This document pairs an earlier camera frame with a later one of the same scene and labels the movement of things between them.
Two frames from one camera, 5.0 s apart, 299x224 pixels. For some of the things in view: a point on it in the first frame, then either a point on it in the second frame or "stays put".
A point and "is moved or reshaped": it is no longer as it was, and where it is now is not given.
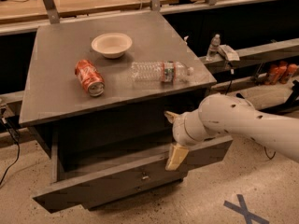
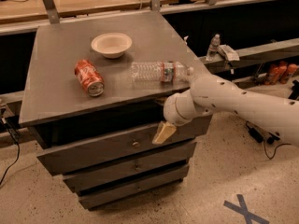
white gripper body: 179,131 to 171,109
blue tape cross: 249,217 stays put
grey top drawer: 97,164 is moved or reshaped
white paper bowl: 112,45 stays put
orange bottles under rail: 281,73 stays put
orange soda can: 90,77 stays put
